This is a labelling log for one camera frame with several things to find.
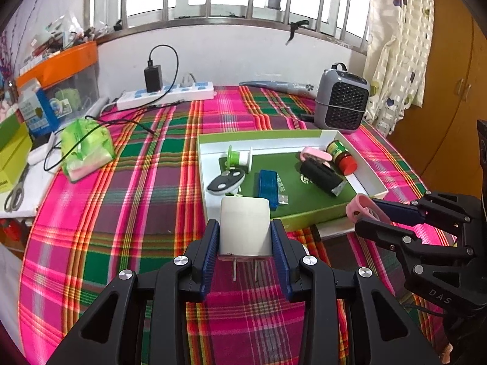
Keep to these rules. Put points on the green and white spool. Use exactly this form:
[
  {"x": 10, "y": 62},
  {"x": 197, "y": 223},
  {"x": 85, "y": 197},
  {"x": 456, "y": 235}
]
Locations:
[{"x": 237, "y": 156}]

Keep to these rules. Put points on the red lid jar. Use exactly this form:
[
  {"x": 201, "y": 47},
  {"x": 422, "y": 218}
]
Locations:
[{"x": 342, "y": 156}]

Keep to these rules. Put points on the black cylindrical device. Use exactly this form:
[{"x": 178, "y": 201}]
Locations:
[{"x": 319, "y": 176}]

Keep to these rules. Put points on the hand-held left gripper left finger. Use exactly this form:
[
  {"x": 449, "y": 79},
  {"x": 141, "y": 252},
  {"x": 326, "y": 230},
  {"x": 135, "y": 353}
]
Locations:
[{"x": 209, "y": 262}]

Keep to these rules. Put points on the blue usb card reader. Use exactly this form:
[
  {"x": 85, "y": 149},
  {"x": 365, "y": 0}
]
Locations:
[{"x": 268, "y": 186}]

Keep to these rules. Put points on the patterned cream curtain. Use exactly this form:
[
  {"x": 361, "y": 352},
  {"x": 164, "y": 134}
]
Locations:
[{"x": 399, "y": 45}]

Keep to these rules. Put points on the black window hook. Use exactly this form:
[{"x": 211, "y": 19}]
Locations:
[{"x": 296, "y": 30}]

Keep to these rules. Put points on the orange lid plastic container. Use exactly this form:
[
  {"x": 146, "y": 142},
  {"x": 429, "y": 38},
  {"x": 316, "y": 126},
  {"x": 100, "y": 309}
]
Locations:
[{"x": 64, "y": 72}]

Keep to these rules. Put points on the grey folded umbrella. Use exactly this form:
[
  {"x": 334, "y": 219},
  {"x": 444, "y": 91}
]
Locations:
[{"x": 277, "y": 86}]

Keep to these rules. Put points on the grey portable heater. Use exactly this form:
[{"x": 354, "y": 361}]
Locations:
[{"x": 342, "y": 100}]

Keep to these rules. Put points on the white power strip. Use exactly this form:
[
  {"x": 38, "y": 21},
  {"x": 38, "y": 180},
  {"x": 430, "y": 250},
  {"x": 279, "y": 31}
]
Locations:
[{"x": 171, "y": 93}]

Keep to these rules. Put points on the white plug adapter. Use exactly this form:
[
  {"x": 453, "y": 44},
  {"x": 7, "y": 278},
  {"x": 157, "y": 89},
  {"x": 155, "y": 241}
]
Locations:
[{"x": 245, "y": 228}]

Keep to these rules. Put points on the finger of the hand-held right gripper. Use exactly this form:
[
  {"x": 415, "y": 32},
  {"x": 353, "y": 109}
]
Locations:
[
  {"x": 384, "y": 234},
  {"x": 399, "y": 213}
]

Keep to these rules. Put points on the pink bar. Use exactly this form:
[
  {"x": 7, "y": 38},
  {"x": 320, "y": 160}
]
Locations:
[{"x": 315, "y": 154}]

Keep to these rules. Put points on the yellow-green box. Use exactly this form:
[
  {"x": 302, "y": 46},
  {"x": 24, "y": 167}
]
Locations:
[{"x": 11, "y": 167}]

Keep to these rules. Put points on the scissors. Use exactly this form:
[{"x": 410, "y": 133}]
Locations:
[{"x": 17, "y": 194}]

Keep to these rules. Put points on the black round gadget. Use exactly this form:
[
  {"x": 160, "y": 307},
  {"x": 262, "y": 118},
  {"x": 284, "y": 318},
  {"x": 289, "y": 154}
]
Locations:
[{"x": 226, "y": 181}]

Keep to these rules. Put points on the wooden cabinet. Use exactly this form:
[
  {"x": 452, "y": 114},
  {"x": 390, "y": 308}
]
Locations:
[{"x": 449, "y": 102}]

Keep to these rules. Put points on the black charger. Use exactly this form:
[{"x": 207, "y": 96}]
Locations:
[{"x": 153, "y": 79}]

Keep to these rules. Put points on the plaid tablecloth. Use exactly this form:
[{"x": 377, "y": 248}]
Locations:
[{"x": 133, "y": 216}]

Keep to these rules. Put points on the white oval device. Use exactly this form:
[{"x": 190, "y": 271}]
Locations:
[{"x": 42, "y": 152}]

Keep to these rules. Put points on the pile of small items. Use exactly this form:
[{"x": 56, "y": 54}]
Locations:
[{"x": 57, "y": 42}]

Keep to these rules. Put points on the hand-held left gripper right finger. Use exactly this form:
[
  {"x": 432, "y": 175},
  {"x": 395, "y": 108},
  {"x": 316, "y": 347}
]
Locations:
[{"x": 281, "y": 262}]

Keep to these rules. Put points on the green tissue pack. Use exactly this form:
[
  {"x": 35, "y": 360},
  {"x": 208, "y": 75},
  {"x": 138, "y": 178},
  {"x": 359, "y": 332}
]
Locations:
[{"x": 87, "y": 148}]

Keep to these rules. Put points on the green cardboard box tray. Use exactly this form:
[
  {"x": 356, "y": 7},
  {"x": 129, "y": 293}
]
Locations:
[{"x": 304, "y": 197}]

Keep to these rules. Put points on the white flat case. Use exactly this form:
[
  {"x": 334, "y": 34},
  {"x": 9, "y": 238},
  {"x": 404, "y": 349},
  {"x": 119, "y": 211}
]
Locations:
[{"x": 334, "y": 231}]

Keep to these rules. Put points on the blue and white carton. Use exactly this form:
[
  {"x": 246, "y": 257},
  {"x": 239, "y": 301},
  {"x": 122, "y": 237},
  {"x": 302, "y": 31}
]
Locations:
[{"x": 38, "y": 106}]

